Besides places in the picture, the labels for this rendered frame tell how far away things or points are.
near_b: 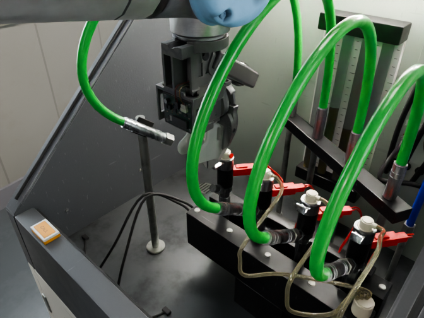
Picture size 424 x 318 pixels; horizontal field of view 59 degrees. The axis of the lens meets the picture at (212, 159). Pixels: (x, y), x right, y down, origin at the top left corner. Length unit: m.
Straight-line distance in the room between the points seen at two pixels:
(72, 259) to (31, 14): 0.51
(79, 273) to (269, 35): 0.59
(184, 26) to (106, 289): 0.41
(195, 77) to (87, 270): 0.37
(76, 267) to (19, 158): 1.77
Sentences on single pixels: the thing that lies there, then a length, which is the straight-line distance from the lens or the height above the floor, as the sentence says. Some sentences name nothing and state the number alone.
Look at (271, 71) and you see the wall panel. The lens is 0.86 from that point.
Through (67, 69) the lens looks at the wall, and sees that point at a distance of 2.43.
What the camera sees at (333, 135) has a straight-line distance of 0.80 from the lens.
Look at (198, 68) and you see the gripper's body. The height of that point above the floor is 1.27.
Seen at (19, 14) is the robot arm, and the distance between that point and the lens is 0.23.
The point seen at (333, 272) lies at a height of 1.11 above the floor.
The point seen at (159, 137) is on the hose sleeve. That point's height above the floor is 1.12.
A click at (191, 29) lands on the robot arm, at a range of 0.46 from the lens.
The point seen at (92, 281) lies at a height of 0.95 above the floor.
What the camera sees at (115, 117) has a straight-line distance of 0.61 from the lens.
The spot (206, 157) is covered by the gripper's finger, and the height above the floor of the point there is 1.14.
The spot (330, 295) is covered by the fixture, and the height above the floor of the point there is 0.98.
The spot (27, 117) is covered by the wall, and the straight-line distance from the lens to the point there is 2.36.
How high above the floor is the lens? 1.45
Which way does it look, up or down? 34 degrees down
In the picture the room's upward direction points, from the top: straight up
